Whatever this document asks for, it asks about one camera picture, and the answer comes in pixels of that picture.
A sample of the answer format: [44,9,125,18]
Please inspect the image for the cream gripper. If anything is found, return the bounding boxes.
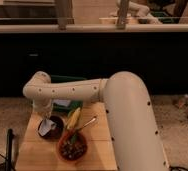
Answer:
[32,100,53,118]

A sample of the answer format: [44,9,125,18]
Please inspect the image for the white towel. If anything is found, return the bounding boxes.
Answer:
[38,119,56,136]

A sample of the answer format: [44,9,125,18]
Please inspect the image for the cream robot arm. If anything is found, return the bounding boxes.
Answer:
[23,71,169,171]

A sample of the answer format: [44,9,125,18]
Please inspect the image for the dark purple bowl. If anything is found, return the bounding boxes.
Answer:
[38,116,64,139]

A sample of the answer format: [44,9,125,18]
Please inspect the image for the orange bowl with food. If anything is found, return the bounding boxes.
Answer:
[56,131,88,164]

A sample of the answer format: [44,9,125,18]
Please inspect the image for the green tray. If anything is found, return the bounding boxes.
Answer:
[51,75,84,113]

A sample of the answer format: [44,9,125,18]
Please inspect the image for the metal spoon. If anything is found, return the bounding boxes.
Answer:
[76,116,97,131]

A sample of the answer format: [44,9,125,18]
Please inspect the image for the black stand pole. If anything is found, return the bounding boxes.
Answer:
[5,129,14,171]

